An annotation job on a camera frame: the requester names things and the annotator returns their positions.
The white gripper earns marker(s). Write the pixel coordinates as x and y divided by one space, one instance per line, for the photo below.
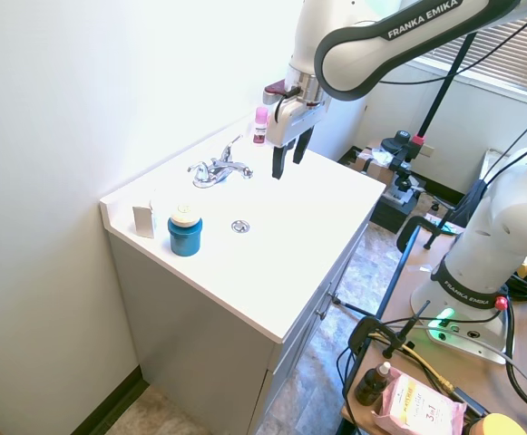
292 120

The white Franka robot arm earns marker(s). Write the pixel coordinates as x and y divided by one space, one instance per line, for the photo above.
358 36

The pink capped small bottle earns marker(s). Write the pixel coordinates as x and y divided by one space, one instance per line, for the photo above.
261 127

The chrome sink faucet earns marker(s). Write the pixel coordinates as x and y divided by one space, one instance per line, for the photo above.
220 170

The brown cardboard box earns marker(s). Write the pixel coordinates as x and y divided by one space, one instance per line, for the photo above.
372 165

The chrome sink drain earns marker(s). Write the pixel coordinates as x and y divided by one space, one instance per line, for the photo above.
241 226

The black equipment stack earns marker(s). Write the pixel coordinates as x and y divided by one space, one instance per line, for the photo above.
394 206

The blue jar with cream lid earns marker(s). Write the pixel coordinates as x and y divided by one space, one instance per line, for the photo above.
185 238

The black C clamp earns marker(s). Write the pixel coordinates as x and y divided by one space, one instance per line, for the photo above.
363 331
406 233

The metal cabinet knob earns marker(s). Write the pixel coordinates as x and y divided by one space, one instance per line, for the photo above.
321 313
334 296

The small white cardboard box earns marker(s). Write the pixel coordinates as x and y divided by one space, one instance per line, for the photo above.
143 222

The dark cloth bag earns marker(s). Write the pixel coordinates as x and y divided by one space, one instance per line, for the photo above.
471 199

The grey vanity cabinet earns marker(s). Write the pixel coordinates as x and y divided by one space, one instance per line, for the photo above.
190 326

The window blinds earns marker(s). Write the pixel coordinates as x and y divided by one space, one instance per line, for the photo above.
503 54

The brown dropper bottle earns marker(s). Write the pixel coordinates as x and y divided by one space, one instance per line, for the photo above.
372 385

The red emergency stop button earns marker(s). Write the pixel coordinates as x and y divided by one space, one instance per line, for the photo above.
500 303

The pink wipes pack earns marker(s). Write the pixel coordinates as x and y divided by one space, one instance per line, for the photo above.
415 403

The dark baseboard strip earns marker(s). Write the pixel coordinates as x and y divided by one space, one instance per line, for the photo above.
109 401

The yellow round object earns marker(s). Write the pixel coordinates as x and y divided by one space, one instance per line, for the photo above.
494 425

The dark red wrist camera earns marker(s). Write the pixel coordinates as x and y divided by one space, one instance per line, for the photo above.
274 90

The black camera on stand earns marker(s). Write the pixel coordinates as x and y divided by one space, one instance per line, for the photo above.
399 142

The white wall outlet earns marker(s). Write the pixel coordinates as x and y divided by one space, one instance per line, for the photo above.
427 150

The black camera stand pole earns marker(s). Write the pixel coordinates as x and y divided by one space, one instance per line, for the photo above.
440 95

